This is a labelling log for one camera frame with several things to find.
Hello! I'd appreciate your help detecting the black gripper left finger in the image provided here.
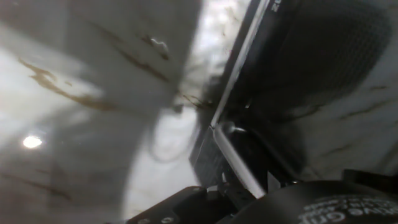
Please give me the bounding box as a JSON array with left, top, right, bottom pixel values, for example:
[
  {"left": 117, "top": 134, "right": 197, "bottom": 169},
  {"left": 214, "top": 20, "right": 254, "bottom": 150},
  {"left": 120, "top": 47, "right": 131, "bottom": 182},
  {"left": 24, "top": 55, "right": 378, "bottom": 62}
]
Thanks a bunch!
[{"left": 126, "top": 185, "right": 238, "bottom": 224}]

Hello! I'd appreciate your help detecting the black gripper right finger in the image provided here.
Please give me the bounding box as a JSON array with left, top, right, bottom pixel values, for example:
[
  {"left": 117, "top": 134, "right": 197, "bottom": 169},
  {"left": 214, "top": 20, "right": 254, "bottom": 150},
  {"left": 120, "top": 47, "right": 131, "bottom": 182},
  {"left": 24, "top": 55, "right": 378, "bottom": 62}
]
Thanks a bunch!
[{"left": 216, "top": 182, "right": 256, "bottom": 210}]

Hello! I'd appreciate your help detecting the black microwave door silver handle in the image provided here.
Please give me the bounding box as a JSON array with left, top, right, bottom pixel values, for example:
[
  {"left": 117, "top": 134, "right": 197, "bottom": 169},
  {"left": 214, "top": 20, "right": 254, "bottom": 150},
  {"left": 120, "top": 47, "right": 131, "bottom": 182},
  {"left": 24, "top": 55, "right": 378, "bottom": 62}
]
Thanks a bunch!
[{"left": 210, "top": 0, "right": 398, "bottom": 200}]

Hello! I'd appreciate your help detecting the black silver microwave body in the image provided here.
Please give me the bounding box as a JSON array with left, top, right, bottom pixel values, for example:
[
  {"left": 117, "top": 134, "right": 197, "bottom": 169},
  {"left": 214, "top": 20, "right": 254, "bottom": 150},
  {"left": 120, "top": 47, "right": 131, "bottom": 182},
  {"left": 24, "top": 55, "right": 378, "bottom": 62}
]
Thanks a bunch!
[{"left": 188, "top": 124, "right": 228, "bottom": 190}]

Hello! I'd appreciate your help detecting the white marble pattern mat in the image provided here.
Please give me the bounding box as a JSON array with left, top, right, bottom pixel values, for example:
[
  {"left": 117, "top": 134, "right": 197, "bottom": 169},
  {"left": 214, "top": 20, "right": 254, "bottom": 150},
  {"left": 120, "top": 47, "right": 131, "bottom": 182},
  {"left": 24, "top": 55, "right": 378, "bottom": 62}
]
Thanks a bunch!
[{"left": 0, "top": 0, "right": 259, "bottom": 224}]

